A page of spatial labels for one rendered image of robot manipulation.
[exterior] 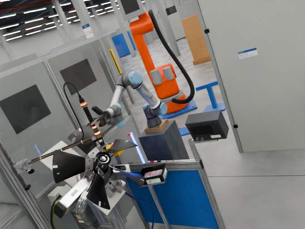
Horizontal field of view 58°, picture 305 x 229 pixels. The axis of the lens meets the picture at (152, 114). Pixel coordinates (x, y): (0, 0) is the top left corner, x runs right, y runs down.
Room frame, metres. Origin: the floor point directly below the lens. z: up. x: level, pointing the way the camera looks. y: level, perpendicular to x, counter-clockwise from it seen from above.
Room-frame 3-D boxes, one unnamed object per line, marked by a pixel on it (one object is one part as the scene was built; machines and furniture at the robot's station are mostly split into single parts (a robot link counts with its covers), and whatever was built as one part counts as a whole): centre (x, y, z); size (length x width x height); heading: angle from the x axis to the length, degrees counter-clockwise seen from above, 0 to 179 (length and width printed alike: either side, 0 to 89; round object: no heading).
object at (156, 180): (2.05, 0.18, 0.85); 0.22 x 0.17 x 0.07; 70
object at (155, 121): (2.62, 0.01, 1.10); 0.15 x 0.15 x 0.10
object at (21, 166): (2.00, 1.06, 1.36); 0.10 x 0.07 x 0.08; 89
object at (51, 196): (2.18, 1.02, 0.92); 0.17 x 0.16 x 0.11; 54
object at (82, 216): (2.01, 0.84, 0.73); 0.15 x 0.09 x 0.22; 54
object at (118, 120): (2.22, 0.29, 1.35); 0.11 x 0.08 x 0.11; 42
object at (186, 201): (2.22, 0.15, 0.45); 0.82 x 0.01 x 0.66; 54
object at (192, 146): (1.97, -0.20, 0.96); 0.03 x 0.03 x 0.20; 54
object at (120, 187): (1.97, 0.46, 0.91); 0.12 x 0.08 x 0.12; 54
